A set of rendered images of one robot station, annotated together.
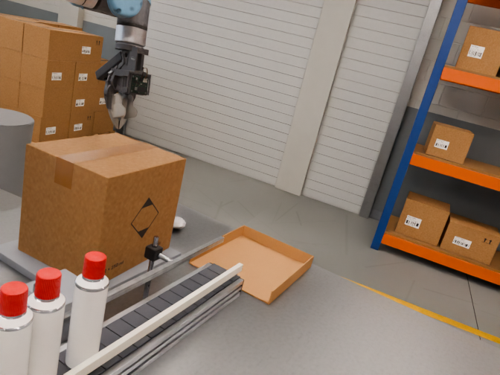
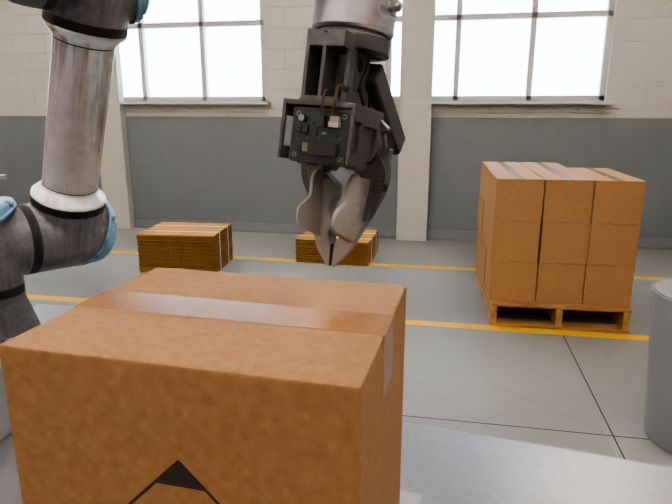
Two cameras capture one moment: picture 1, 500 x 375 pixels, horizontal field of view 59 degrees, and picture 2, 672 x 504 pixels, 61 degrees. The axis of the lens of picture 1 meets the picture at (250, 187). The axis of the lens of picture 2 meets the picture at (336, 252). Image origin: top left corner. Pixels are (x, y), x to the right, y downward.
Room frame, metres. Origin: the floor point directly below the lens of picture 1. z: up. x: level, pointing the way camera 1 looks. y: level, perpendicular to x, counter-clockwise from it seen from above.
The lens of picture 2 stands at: (1.08, -0.17, 1.31)
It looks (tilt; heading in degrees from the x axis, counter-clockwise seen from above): 14 degrees down; 83
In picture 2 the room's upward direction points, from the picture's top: straight up
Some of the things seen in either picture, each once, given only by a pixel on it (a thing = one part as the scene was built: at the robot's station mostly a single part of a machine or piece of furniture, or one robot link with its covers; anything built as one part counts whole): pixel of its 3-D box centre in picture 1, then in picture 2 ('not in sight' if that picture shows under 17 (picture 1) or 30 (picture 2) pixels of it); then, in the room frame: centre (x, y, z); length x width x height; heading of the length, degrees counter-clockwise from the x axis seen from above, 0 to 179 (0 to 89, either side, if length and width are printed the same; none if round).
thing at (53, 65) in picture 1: (51, 85); not in sight; (4.43, 2.18, 0.57); 1.20 x 0.83 x 1.14; 165
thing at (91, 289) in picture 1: (88, 311); not in sight; (0.61, 0.21, 0.98); 0.05 x 0.05 x 0.20
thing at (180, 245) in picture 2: not in sight; (187, 246); (0.38, 4.65, 0.16); 0.64 x 0.53 x 0.31; 167
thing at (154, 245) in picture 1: (158, 272); not in sight; (0.89, 0.16, 0.91); 0.07 x 0.03 x 0.17; 65
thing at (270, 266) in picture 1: (254, 259); not in sight; (1.20, -0.07, 0.85); 0.30 x 0.26 x 0.04; 155
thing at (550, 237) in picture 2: not in sight; (545, 235); (2.95, 3.48, 0.45); 1.20 x 0.83 x 0.89; 74
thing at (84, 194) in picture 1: (106, 202); (236, 438); (1.04, 0.35, 0.99); 0.30 x 0.24 x 0.27; 159
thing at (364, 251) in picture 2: not in sight; (338, 245); (1.67, 4.77, 0.10); 0.64 x 0.52 x 0.20; 160
